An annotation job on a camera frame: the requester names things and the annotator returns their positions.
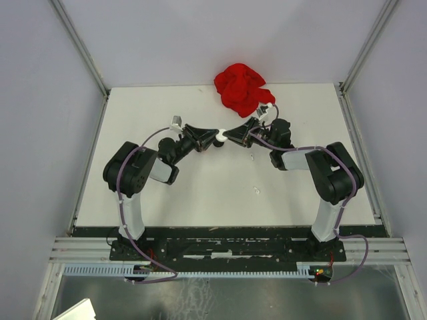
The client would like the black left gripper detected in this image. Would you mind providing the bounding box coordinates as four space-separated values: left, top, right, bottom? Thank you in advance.
171 123 220 165

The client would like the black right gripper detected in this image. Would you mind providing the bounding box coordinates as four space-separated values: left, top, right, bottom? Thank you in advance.
223 117 276 151

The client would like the white earbud charging case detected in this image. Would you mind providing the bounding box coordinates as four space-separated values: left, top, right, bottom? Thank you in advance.
216 129 228 143

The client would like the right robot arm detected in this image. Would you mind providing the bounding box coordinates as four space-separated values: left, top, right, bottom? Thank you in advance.
216 117 364 261

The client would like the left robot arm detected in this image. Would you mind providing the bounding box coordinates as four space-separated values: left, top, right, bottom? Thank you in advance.
103 125 220 260

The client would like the red crumpled cloth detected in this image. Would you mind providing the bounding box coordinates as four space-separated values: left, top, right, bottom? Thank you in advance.
213 63 276 118

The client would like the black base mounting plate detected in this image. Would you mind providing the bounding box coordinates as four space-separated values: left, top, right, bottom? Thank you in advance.
109 227 346 272

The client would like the grey metal plate corner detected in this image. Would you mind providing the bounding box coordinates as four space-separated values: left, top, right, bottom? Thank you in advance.
53 298 96 320

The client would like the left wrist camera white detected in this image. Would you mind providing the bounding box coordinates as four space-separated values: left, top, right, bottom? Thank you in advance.
169 115 183 132

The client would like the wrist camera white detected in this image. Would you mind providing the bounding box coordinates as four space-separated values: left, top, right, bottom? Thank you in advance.
256 103 273 123
169 115 183 132

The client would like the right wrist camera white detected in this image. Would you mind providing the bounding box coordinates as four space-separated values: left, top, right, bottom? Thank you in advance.
256 103 273 123

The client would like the left aluminium frame post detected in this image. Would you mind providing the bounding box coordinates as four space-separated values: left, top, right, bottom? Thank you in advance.
48 0 110 97

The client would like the aluminium frame post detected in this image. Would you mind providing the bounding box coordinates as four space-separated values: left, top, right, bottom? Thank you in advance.
340 0 401 95
48 0 110 97

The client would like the white slotted cable duct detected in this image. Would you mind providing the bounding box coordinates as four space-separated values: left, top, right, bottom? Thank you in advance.
63 263 314 279

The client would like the aluminium front rail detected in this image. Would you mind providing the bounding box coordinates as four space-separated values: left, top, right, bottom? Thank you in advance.
49 237 410 265

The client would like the right aluminium frame post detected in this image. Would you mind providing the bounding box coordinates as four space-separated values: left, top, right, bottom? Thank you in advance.
340 0 401 95

